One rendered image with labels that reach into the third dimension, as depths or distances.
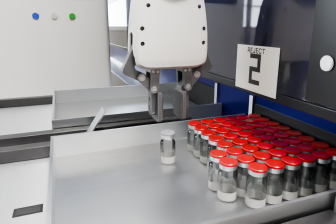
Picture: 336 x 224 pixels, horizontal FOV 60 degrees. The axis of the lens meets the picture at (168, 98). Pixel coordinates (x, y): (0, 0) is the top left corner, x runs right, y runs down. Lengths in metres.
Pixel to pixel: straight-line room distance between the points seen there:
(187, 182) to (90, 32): 0.84
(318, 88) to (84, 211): 0.27
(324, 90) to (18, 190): 0.36
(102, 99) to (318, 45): 0.60
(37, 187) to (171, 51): 0.24
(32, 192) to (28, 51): 0.79
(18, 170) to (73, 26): 0.75
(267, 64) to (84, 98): 0.54
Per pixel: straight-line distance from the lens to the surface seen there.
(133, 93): 0.82
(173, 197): 0.35
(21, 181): 0.43
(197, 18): 0.38
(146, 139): 0.49
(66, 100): 0.80
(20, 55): 1.15
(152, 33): 0.36
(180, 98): 0.40
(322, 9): 0.32
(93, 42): 1.14
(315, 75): 0.33
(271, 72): 0.37
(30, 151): 0.48
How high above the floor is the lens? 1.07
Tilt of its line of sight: 14 degrees down
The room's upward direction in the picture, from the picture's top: straight up
